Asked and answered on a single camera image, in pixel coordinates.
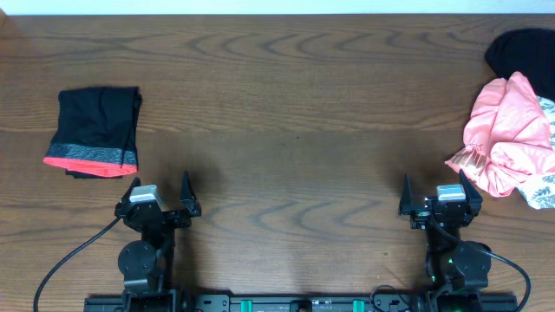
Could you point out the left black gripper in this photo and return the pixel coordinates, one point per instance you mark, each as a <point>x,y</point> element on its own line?
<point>172,216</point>

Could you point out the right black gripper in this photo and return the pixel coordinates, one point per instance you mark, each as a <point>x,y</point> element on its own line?
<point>420,216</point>

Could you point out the coral pink t-shirt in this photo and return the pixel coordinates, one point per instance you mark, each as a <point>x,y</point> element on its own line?
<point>507,140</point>

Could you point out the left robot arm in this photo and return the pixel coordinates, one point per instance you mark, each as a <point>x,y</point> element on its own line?
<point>147,263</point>

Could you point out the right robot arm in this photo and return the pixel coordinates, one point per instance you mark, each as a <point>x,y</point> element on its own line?
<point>459,269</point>

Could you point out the folded black shorts, coral hem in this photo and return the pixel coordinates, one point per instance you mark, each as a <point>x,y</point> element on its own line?
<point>96,132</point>

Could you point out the white grey patterned garment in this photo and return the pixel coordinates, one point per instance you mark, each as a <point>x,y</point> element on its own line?
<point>538,191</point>

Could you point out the black garment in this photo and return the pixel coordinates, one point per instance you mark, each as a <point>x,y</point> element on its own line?
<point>528,51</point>

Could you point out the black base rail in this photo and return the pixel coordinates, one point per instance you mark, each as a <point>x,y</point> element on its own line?
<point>378,302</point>

